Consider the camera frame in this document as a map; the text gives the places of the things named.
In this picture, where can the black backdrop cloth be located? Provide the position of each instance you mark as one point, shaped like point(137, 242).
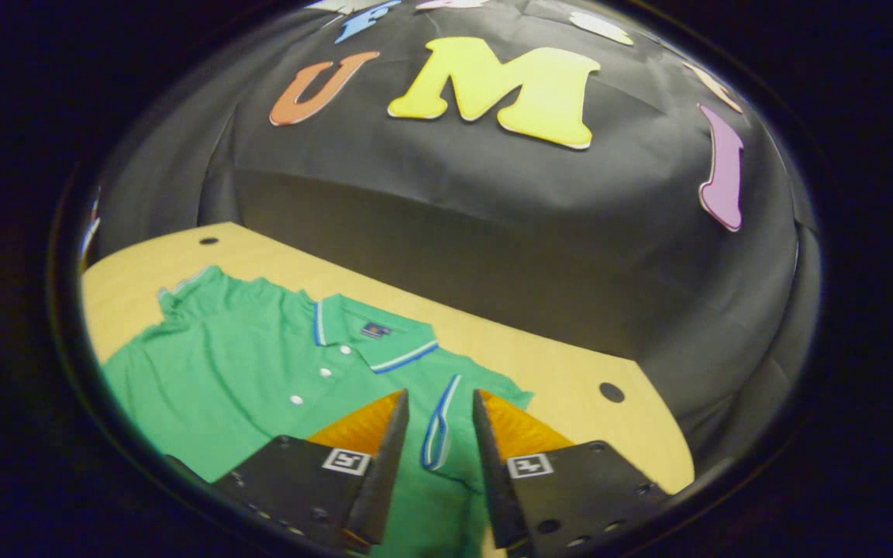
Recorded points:
point(493, 232)

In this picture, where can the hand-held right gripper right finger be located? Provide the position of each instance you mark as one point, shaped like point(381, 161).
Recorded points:
point(497, 488)

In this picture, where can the green T-shirt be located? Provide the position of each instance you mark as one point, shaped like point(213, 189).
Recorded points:
point(245, 372)

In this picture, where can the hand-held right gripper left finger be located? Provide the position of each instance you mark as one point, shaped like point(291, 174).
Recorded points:
point(384, 480)

